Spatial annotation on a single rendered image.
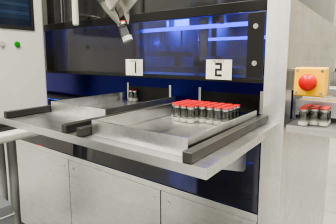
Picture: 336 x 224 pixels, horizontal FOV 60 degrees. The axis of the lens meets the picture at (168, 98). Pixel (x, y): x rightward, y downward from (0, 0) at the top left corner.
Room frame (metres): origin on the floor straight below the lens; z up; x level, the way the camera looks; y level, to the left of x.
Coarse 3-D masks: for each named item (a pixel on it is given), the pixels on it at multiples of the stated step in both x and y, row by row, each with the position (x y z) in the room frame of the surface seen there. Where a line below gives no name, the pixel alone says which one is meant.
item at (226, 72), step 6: (210, 60) 0.89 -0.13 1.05; (216, 60) 0.87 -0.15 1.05; (222, 60) 0.86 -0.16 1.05; (228, 60) 0.85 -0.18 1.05; (210, 66) 0.89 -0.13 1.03; (216, 66) 0.87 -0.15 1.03; (222, 66) 0.86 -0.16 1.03; (228, 66) 0.85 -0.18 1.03; (210, 72) 0.89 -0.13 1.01; (222, 72) 0.86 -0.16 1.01; (228, 72) 0.85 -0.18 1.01; (210, 78) 0.89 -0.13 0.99; (216, 78) 0.87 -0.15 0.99; (222, 78) 0.86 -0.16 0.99; (228, 78) 0.85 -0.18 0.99
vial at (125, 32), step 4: (120, 24) 0.64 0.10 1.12; (124, 24) 0.64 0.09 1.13; (120, 28) 0.64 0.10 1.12; (124, 28) 0.63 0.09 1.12; (128, 28) 0.64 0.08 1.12; (120, 32) 0.64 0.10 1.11; (124, 32) 0.63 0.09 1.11; (128, 32) 0.64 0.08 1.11; (124, 36) 0.63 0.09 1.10; (128, 36) 0.63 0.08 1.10; (124, 40) 0.63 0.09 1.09; (128, 40) 0.64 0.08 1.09
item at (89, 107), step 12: (84, 96) 1.05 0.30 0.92; (96, 96) 1.09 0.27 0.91; (108, 96) 1.14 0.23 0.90; (120, 96) 1.19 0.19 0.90; (60, 108) 0.91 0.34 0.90; (72, 108) 0.87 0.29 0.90; (84, 108) 0.84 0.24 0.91; (96, 108) 0.81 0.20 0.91; (108, 108) 0.80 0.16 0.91; (120, 108) 0.83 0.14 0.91; (132, 108) 0.87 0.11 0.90
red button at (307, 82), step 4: (304, 76) 0.70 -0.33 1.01; (308, 76) 0.70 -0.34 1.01; (312, 76) 0.69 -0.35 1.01; (300, 80) 0.71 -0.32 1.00; (304, 80) 0.70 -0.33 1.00; (308, 80) 0.69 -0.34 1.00; (312, 80) 0.69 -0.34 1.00; (316, 80) 0.70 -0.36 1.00; (300, 84) 0.71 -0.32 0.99; (304, 84) 0.70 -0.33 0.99; (308, 84) 0.69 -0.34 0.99; (312, 84) 0.69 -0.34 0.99; (316, 84) 0.70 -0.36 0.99; (304, 88) 0.70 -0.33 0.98; (308, 88) 0.69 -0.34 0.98; (312, 88) 0.69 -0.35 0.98
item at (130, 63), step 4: (128, 60) 1.09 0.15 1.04; (132, 60) 1.07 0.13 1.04; (136, 60) 1.06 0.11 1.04; (140, 60) 1.05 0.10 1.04; (128, 64) 1.09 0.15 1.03; (132, 64) 1.07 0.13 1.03; (136, 64) 1.06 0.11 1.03; (140, 64) 1.05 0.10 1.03; (128, 68) 1.09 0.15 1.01; (132, 68) 1.07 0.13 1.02; (136, 68) 1.06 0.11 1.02; (140, 68) 1.05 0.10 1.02; (128, 72) 1.09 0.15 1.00; (132, 72) 1.07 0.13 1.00; (136, 72) 1.06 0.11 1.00; (140, 72) 1.05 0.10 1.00
